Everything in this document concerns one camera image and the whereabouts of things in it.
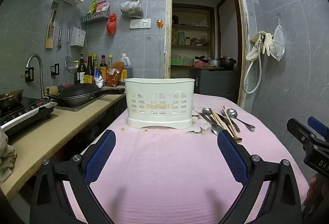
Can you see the orange wall plug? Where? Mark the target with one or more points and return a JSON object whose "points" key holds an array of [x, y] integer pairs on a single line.
{"points": [[160, 23]]}

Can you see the yellow-capped sauce bottle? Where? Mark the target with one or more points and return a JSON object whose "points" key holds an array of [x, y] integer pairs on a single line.
{"points": [[95, 62]]}

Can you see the steel mesh strainer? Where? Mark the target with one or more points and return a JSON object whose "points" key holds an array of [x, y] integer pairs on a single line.
{"points": [[70, 65]]}

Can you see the steel peeler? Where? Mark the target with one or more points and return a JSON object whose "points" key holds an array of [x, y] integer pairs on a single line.
{"points": [[60, 34]]}

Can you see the wooden shelf unit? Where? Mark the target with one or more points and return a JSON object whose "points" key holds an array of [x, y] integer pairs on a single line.
{"points": [[190, 46]]}

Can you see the clear yellow-capped bottle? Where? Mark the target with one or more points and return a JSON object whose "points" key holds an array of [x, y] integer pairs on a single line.
{"points": [[110, 62]]}

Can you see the silver pot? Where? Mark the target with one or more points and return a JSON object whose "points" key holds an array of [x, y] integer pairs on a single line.
{"points": [[213, 62]]}

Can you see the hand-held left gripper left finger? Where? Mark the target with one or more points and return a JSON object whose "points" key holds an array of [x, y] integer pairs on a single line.
{"points": [[102, 154]]}

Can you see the wooden chopstick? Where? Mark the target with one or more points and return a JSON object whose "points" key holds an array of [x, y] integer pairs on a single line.
{"points": [[228, 117], [218, 118]]}

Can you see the cream rubber gloves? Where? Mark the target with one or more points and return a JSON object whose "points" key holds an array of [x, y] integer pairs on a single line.
{"points": [[257, 41]]}

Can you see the white wall switch panel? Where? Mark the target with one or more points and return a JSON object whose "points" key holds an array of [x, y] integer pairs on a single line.
{"points": [[140, 23]]}

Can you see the red plastic bag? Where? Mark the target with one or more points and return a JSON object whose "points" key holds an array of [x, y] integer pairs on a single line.
{"points": [[111, 25]]}

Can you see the clear plastic bag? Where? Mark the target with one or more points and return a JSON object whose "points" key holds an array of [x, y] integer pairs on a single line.
{"points": [[131, 8]]}

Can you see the white mesh bag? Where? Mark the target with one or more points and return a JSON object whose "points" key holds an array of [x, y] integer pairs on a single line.
{"points": [[279, 44]]}

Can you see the green snack packet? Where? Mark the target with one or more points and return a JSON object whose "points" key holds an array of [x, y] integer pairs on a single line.
{"points": [[90, 8]]}

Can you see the steel sink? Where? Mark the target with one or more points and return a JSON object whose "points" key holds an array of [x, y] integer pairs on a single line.
{"points": [[77, 108]]}

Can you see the wooden knife holder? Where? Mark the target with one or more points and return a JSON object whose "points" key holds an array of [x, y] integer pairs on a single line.
{"points": [[48, 39]]}

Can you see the yellowish scrubber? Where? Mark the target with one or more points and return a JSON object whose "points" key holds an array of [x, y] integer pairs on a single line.
{"points": [[52, 90]]}

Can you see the beige towel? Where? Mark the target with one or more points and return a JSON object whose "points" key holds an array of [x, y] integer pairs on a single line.
{"points": [[6, 159]]}

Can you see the dark oil jug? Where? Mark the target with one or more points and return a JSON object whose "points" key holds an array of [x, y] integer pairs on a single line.
{"points": [[126, 65]]}

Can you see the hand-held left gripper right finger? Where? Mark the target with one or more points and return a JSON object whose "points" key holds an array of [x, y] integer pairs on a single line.
{"points": [[231, 154]]}

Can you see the person's right hand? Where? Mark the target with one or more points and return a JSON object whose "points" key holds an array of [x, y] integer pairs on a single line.
{"points": [[312, 188]]}

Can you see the black frying pan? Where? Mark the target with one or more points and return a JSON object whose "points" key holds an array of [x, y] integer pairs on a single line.
{"points": [[77, 93]]}

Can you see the white wall utensil holder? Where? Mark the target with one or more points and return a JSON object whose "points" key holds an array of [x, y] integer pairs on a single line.
{"points": [[78, 36]]}

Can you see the dark metal pot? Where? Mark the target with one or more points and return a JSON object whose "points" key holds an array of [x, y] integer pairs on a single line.
{"points": [[227, 62]]}

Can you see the beige kitchen counter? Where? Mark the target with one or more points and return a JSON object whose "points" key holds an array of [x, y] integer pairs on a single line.
{"points": [[51, 141]]}

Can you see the white seasoning bag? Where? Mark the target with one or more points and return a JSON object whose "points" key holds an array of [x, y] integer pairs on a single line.
{"points": [[99, 80]]}

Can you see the dark pump bottle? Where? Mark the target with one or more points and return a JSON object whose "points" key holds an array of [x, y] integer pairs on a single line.
{"points": [[81, 70]]}

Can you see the grey wall shelf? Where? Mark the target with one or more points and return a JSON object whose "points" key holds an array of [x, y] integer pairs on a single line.
{"points": [[95, 18]]}

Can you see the worn door frame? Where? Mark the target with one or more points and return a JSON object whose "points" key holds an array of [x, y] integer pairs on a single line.
{"points": [[168, 34]]}

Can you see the steel pan with food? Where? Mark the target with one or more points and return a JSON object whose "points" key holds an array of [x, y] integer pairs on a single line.
{"points": [[10, 100]]}

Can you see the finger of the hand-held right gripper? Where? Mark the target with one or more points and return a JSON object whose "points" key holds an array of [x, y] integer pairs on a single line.
{"points": [[298, 129], [317, 124]]}

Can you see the steel gooseneck faucet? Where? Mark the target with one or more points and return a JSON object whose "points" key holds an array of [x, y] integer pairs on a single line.
{"points": [[42, 77]]}

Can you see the dark grey cabinet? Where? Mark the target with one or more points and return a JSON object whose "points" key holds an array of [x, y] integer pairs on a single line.
{"points": [[213, 82]]}

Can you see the pink floral tablecloth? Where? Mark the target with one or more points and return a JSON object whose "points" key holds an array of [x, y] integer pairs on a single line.
{"points": [[164, 162]]}

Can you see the red snack packets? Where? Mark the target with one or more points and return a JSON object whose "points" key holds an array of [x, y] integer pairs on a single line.
{"points": [[102, 6]]}

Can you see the red cloth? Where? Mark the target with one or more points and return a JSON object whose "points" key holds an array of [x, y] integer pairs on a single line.
{"points": [[200, 64]]}

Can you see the white plastic utensil basket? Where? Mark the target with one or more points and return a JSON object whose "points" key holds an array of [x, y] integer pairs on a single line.
{"points": [[159, 88]]}

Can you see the black induction cooker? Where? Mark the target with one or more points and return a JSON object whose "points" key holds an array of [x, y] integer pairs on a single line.
{"points": [[23, 113]]}

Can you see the red-capped soy sauce bottle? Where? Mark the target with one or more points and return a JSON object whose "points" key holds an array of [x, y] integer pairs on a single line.
{"points": [[103, 67]]}

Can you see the tall dark sauce bottle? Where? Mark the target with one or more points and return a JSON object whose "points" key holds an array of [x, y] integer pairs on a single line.
{"points": [[88, 67]]}

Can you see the black utensil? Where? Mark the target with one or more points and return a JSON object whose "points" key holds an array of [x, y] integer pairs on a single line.
{"points": [[235, 127]]}

